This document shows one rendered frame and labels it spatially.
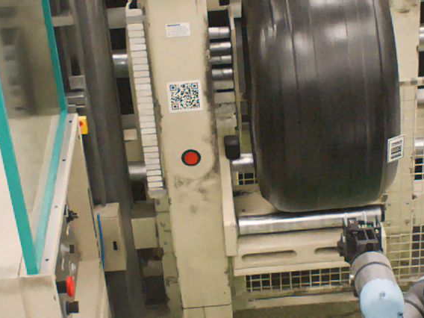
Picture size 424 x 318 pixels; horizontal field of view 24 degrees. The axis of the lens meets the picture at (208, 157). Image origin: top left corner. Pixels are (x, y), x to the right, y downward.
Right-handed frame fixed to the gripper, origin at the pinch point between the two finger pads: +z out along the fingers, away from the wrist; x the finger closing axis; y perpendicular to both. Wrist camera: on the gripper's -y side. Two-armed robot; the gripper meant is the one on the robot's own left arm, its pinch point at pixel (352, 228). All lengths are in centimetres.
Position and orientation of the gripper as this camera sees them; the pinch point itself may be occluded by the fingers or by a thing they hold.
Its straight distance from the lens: 210.0
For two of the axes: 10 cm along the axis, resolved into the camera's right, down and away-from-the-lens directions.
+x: -10.0, 0.9, 0.1
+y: -0.8, -9.1, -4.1
